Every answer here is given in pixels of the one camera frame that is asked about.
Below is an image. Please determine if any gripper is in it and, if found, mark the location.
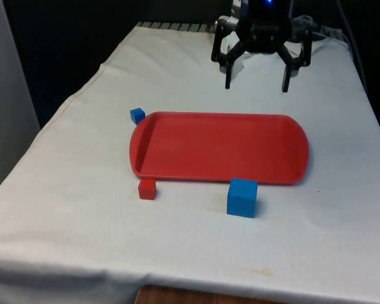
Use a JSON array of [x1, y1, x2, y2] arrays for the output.
[[210, 0, 314, 94]]

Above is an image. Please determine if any large blue cube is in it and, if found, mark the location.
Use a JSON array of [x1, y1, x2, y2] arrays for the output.
[[226, 178, 259, 219]]

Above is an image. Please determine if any red tray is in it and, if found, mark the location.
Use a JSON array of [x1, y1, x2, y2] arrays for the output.
[[129, 110, 310, 186]]

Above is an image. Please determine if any small blue cube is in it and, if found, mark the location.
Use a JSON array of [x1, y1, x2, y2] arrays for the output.
[[129, 107, 146, 125]]

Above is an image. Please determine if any small red cube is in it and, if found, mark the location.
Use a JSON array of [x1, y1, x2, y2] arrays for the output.
[[137, 179, 157, 201]]

